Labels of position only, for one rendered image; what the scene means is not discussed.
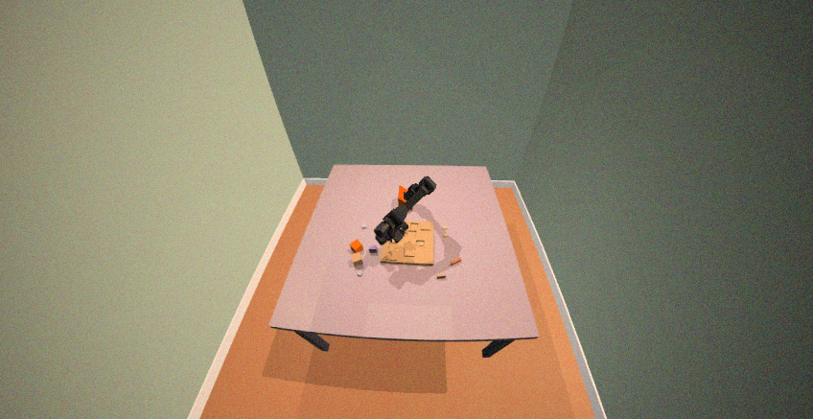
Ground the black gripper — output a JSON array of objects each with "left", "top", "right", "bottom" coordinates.
[{"left": 375, "top": 221, "right": 408, "bottom": 245}]

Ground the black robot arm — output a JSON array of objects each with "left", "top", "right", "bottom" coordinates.
[{"left": 373, "top": 176, "right": 436, "bottom": 243}]

